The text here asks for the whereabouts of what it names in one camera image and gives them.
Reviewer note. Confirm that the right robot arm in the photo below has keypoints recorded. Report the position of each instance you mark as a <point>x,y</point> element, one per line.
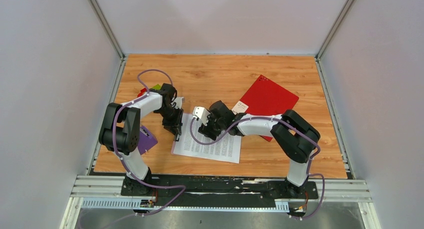
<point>297,138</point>

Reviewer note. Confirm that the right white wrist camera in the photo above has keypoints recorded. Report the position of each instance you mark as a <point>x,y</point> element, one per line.
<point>202,114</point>

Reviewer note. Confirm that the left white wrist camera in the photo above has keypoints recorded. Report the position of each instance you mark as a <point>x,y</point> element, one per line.
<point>177,103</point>

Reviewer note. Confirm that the red folder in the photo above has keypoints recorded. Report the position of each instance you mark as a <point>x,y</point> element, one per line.
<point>264,99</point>

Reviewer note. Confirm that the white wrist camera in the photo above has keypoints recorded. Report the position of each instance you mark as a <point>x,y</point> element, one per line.
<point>177,103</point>
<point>202,114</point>

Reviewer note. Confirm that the purple box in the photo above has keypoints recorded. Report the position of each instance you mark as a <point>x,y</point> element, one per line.
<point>146,140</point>

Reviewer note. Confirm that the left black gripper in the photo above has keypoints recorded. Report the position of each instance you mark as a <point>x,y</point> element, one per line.
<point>176,125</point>

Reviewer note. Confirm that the red toy block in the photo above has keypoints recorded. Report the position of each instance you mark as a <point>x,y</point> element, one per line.
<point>142,92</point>

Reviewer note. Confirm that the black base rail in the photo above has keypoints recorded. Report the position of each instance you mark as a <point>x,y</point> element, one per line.
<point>207,193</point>

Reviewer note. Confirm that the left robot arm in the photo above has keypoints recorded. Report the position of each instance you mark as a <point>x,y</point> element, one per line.
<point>121,130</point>

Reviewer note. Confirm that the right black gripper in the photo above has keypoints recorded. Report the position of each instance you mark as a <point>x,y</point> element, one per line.
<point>207,130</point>

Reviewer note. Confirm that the printed paper sheet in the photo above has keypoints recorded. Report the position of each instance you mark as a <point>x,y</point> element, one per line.
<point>227,149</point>

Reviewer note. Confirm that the green toy block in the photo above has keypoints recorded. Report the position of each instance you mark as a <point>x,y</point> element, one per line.
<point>156,87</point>

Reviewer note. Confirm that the pink paper sheet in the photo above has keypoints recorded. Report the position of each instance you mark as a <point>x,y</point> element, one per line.
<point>173,147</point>

